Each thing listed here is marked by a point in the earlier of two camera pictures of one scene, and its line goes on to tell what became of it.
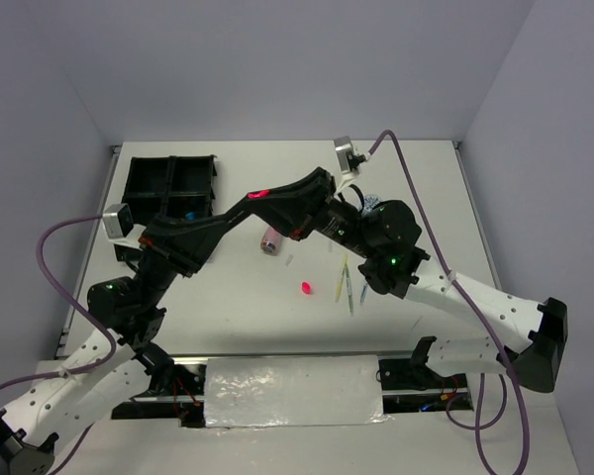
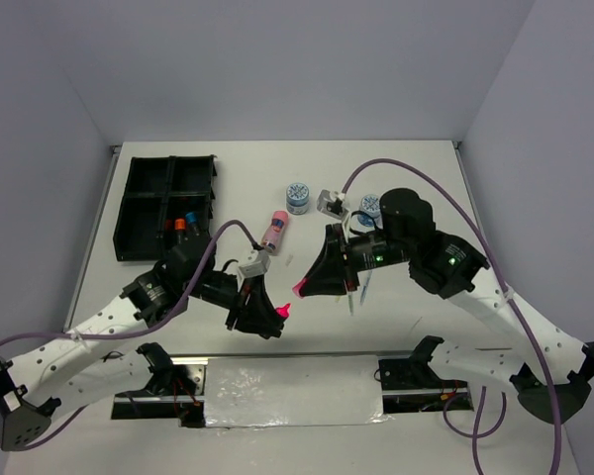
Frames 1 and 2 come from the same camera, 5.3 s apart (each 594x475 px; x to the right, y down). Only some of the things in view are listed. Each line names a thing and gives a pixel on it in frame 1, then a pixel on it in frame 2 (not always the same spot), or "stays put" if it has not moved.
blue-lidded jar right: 369,202 stays put
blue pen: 363,295 stays put
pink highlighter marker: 258,194 → 283,311
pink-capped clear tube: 271,241 stays put
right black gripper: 297,220 → 327,273
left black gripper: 187,244 → 253,310
